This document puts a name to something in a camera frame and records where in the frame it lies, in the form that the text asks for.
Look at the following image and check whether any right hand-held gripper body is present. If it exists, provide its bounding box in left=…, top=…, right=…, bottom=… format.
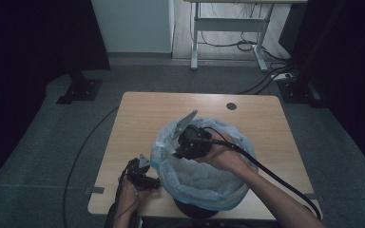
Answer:
left=170, top=109, right=214, bottom=160

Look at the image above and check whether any person's left hand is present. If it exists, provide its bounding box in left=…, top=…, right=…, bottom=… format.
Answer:
left=115, top=175, right=155, bottom=222

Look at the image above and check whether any bundle of black cables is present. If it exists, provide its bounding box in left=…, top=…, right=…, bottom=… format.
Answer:
left=188, top=1, right=298, bottom=95

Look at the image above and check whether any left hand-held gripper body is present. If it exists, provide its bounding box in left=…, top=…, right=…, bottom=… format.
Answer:
left=125, top=153, right=155, bottom=189

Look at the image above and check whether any grey floor tape strip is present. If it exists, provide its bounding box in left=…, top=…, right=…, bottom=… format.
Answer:
left=84, top=186, right=106, bottom=196

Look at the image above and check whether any dark curtain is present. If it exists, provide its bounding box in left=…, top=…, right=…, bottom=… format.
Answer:
left=279, top=0, right=365, bottom=181
left=0, top=0, right=111, bottom=196

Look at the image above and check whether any black floor cable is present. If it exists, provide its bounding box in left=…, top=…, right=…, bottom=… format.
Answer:
left=62, top=105, right=120, bottom=228

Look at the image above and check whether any person's right hand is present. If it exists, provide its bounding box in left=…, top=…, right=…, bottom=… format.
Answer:
left=194, top=131, right=252, bottom=175

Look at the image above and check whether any white cabinet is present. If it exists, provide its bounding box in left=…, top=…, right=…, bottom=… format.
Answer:
left=89, top=0, right=176, bottom=55

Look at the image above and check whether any black mesh trash bin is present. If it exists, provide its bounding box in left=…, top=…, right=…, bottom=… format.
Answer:
left=173, top=198, right=221, bottom=220

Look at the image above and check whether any white metal desk frame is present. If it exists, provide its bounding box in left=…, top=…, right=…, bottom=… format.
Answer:
left=183, top=0, right=309, bottom=73

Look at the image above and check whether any white power strip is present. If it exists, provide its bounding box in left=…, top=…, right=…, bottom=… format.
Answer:
left=270, top=72, right=296, bottom=82

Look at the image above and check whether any black stand base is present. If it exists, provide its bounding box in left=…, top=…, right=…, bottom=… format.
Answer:
left=277, top=79, right=327, bottom=110
left=55, top=70, right=104, bottom=105

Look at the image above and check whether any translucent blue trash bag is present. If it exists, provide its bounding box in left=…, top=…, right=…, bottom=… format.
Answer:
left=149, top=116, right=259, bottom=212

